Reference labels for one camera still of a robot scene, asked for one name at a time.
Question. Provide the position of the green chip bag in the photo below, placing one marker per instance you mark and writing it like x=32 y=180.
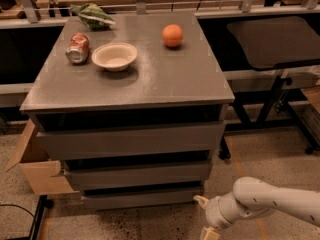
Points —
x=93 y=16

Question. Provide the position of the grey drawer cabinet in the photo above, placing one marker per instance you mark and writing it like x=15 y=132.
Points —
x=163 y=86

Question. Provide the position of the orange fruit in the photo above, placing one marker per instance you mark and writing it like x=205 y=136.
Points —
x=172 y=35

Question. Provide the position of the grey bottom drawer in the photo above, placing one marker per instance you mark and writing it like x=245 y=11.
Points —
x=142 y=198

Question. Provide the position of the crushed red soda can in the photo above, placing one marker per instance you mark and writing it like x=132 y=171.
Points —
x=78 y=48

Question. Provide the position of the white paper bowl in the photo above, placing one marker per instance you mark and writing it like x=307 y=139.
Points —
x=114 y=57

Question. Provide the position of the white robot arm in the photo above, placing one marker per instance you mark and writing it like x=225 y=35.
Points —
x=252 y=198

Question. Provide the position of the grey middle drawer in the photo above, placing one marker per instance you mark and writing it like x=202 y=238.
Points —
x=139 y=175

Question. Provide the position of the cardboard box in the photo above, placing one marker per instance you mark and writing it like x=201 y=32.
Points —
x=45 y=176

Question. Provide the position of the grey top drawer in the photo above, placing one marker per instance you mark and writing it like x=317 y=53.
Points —
x=88 y=144

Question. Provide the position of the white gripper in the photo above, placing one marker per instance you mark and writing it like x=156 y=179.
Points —
x=212 y=212

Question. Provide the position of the grey drawer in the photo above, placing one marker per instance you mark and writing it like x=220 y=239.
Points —
x=88 y=144
x=139 y=175
x=142 y=198

